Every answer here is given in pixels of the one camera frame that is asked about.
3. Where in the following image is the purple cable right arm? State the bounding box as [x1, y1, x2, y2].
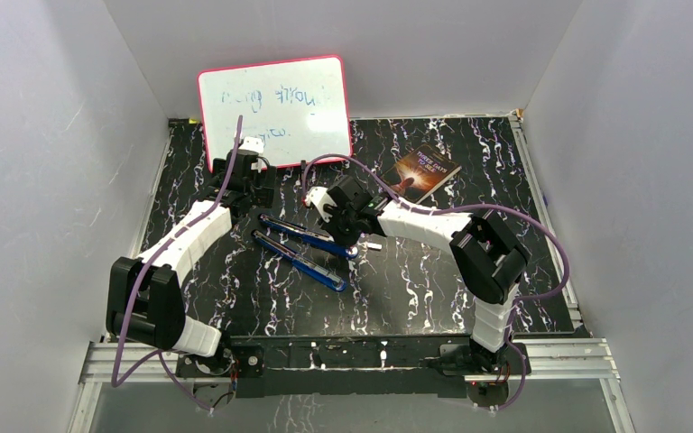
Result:
[300, 153, 572, 413]

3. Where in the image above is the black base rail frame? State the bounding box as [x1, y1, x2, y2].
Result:
[177, 334, 510, 399]

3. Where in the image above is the whiteboard with pink frame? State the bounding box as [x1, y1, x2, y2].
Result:
[197, 55, 353, 168]

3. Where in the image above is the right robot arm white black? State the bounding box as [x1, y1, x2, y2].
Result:
[304, 176, 531, 373]

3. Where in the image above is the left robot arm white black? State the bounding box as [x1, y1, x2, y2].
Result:
[106, 145, 275, 375]

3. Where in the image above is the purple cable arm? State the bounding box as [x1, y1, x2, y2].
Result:
[300, 153, 572, 413]
[110, 115, 245, 413]

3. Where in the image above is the paperback book orange cover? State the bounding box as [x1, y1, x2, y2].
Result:
[382, 144, 461, 204]

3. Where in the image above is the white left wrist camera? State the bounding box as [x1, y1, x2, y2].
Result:
[239, 136, 265, 155]

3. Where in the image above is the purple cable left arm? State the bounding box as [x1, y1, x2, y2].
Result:
[110, 115, 245, 413]

